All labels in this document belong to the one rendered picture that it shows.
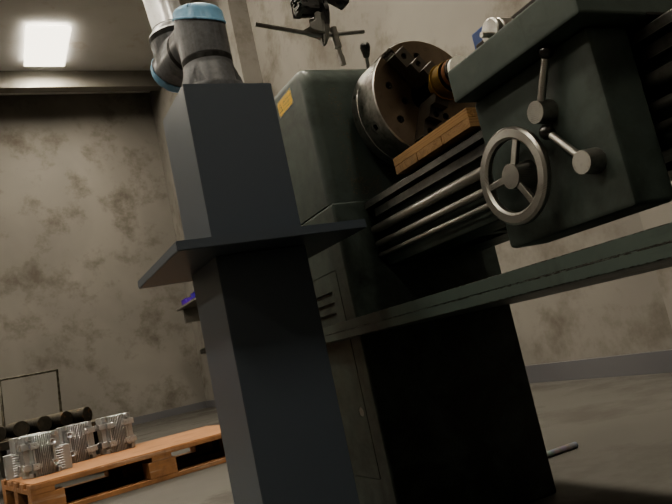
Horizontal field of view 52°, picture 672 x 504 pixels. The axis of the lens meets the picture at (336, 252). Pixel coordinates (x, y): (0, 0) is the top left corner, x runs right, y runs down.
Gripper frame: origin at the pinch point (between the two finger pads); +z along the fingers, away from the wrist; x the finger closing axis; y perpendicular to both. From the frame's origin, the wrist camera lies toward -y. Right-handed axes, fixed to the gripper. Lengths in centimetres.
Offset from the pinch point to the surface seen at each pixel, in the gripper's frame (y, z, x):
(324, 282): 13, 68, -6
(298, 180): 13.2, 37.9, -9.0
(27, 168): 16, -326, -1052
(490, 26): 16, 41, 81
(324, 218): 13, 52, 2
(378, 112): 3.2, 31.5, 23.0
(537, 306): -226, 83, -191
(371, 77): 2.5, 21.9, 22.4
